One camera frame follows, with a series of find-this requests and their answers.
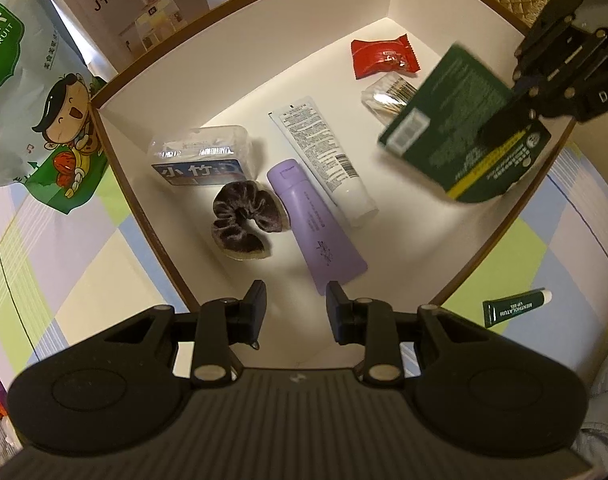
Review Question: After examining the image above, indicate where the green cartoon snack bag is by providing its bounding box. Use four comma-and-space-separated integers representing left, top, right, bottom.
0, 0, 111, 217

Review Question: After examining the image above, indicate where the small green lip gel tube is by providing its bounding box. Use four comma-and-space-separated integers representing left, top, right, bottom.
482, 289, 553, 330

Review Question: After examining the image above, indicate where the white humidifier box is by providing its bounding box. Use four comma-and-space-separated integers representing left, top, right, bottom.
43, 0, 211, 77

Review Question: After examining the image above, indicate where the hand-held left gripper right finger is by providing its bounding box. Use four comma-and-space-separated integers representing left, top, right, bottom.
325, 281, 465, 387

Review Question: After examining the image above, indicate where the purple tube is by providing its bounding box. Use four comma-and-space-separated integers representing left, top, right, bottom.
266, 159, 369, 296

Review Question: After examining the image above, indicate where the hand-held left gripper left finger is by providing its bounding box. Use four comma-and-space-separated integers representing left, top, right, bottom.
104, 280, 269, 387

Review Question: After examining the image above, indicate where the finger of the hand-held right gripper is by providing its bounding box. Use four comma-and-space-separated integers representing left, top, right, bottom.
476, 91, 584, 144
512, 0, 608, 92

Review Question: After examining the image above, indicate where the clear plastic floss pick box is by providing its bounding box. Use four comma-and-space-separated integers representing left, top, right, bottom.
148, 125, 250, 189

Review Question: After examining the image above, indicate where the grey cloth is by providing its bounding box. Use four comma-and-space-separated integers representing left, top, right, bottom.
578, 360, 608, 453

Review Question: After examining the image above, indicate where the dark green packet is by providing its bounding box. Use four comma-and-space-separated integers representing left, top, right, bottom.
378, 43, 553, 205

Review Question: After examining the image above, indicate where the white tube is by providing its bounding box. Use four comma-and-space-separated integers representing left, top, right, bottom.
269, 96, 380, 227

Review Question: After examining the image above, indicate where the brown cardboard box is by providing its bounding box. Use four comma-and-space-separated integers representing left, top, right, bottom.
90, 0, 580, 377

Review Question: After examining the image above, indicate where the clear cotton swab pack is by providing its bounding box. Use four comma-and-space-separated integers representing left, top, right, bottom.
361, 72, 421, 127

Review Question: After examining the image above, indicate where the dark velvet scrunchie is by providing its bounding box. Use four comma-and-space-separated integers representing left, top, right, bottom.
212, 180, 286, 262

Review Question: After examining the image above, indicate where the red candy wrapper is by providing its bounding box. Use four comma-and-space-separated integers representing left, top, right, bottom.
350, 33, 421, 81

